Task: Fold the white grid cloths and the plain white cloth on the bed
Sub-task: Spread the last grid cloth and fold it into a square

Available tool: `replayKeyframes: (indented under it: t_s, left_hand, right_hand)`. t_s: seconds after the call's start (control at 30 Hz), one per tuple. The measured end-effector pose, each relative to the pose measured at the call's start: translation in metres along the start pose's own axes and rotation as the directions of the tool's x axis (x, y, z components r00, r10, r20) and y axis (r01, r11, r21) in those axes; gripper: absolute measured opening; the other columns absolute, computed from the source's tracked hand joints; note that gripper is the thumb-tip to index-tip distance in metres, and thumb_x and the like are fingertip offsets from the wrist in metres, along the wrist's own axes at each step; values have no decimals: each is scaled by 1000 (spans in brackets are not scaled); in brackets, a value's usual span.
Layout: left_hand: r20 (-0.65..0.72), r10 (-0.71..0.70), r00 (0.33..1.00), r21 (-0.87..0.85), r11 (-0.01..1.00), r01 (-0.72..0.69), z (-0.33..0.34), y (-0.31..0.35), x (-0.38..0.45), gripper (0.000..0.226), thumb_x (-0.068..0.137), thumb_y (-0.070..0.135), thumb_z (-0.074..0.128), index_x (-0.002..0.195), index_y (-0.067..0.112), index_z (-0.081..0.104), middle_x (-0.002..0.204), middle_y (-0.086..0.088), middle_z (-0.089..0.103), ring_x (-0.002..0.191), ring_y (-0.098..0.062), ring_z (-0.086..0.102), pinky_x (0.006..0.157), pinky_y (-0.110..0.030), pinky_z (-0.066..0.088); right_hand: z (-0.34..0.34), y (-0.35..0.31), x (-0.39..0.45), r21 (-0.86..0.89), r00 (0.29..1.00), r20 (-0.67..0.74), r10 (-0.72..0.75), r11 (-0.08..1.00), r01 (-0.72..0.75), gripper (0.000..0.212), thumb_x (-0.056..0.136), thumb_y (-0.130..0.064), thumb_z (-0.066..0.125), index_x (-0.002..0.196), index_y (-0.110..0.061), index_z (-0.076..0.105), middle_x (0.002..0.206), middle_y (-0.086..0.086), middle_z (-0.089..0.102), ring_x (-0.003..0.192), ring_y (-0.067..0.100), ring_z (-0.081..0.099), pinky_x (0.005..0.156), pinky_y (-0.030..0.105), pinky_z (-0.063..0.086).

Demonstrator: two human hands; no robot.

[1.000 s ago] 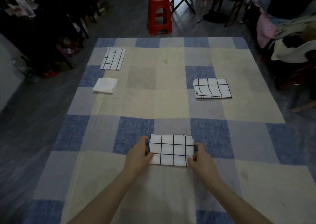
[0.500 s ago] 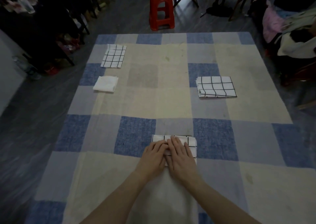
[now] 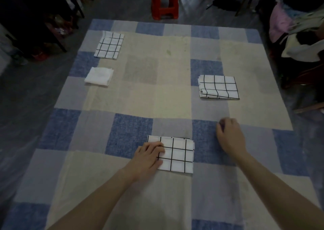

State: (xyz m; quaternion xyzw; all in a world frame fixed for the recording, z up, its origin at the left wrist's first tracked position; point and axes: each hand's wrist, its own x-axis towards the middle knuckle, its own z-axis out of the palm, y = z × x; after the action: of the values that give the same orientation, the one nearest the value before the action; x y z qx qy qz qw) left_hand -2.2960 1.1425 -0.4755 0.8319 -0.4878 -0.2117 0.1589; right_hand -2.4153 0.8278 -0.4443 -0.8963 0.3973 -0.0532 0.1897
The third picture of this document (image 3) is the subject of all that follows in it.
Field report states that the pink garment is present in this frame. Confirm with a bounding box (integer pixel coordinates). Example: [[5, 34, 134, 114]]
[[269, 2, 292, 43]]

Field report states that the person's left forearm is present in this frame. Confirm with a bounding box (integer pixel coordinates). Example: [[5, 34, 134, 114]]
[[47, 168, 137, 230]]

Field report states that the red plastic stool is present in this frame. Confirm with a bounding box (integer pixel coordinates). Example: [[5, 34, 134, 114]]
[[151, 0, 180, 21]]

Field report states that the reddish wooden chair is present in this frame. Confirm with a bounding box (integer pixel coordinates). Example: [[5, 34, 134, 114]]
[[283, 63, 324, 114]]

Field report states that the white black-grid cloth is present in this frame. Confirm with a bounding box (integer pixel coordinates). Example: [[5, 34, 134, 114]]
[[197, 74, 240, 100], [94, 31, 125, 60], [146, 135, 195, 174]]

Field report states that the plain white cloth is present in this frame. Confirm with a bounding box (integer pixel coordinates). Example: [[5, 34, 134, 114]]
[[84, 67, 114, 87]]

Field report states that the person's right forearm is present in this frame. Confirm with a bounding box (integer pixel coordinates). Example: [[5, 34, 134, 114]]
[[234, 151, 324, 230]]

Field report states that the person's right hand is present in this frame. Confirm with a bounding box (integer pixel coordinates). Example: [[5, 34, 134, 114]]
[[216, 118, 247, 162]]

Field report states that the person's left hand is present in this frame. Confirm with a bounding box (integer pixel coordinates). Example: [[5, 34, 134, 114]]
[[124, 141, 166, 183]]

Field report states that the blue beige patchwork tablecloth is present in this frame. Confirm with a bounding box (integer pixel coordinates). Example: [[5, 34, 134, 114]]
[[0, 19, 324, 230]]

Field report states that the white black garment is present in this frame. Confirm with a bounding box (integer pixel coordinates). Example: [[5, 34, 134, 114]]
[[281, 34, 324, 62]]

